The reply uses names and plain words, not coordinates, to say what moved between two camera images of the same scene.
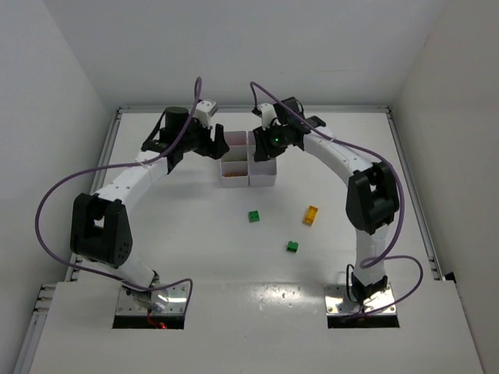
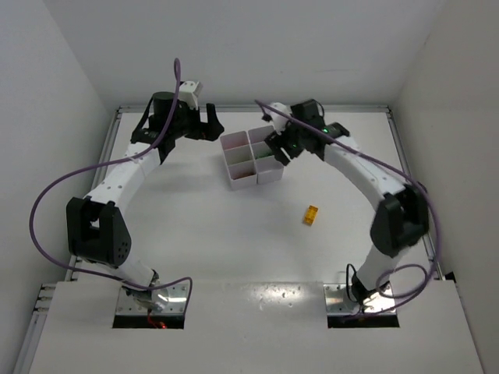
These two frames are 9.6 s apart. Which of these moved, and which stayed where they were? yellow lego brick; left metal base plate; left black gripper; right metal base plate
Moved: left black gripper
Stayed: yellow lego brick; left metal base plate; right metal base plate
